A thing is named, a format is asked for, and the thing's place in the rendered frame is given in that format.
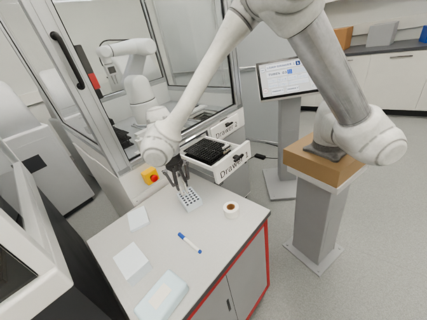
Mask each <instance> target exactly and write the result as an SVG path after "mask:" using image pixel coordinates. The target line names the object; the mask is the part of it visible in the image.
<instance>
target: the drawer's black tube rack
mask: <svg viewBox="0 0 427 320"><path fill-rule="evenodd" d="M223 146H225V144H224V143H220V142H216V141H213V140H209V139H206V138H203V139H201V140H200V141H198V142H196V143H195V144H193V145H192V146H190V147H188V148H187V149H185V150H183V152H186V153H187V154H185V156H187V157H190V158H192V159H195V160H197V161H199V162H202V163H205V164H207V165H209V166H212V165H213V164H215V163H216V162H217V161H220V159H222V158H223V157H224V156H225V155H228V153H230V152H231V150H229V151H228V152H226V153H225V154H223V152H222V153H220V154H219V155H218V156H216V157H215V158H213V159H212V160H211V161H207V159H209V158H210V157H211V156H213V155H214V154H215V153H217V152H219V151H220V150H221V149H222V147H223Z"/></svg>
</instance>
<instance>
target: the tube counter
mask: <svg viewBox="0 0 427 320"><path fill-rule="evenodd" d="M298 72H306V69H305V68H304V66H303V67H296V68H292V69H285V70H281V73H282V75H287V74H295V73H298Z"/></svg>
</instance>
